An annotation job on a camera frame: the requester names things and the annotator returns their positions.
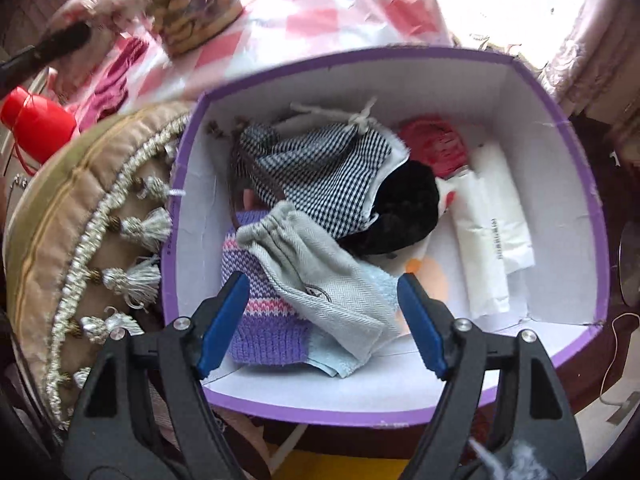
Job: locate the purple cardboard box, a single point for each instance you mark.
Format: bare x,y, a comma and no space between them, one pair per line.
450,90

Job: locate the white tissue pack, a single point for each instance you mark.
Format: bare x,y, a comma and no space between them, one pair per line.
482,290
500,220

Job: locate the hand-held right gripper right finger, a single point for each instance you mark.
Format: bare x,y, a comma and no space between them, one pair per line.
422,325

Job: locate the glass jar with metal lid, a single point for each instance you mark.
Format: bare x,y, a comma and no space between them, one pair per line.
195,15

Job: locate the pink lace curtain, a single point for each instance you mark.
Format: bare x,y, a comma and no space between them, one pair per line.
585,60

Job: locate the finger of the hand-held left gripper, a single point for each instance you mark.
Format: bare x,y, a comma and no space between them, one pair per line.
50,47

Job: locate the purple knitted hat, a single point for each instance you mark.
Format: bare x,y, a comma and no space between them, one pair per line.
260,310

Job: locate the striped velvet cushion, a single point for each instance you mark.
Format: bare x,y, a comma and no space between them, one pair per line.
45,220

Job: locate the white orange-print cloth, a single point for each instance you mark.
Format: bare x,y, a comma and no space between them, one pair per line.
430,280

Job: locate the grey mouse garment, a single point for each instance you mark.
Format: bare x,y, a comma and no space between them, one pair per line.
310,265

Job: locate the magenta cloth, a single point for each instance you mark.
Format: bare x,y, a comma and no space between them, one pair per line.
117,77

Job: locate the red knitted item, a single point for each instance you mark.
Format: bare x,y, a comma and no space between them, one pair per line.
430,140

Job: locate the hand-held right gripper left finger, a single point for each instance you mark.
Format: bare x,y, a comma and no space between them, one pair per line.
222,325

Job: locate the pink checkered tablecloth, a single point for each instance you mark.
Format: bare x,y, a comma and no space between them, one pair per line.
320,20

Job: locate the yellow plastic item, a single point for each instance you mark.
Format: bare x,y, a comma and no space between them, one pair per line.
330,467

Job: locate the light blue towel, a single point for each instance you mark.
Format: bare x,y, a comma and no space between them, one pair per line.
325,355

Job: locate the red thermos flask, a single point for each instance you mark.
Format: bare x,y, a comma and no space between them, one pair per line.
40,120

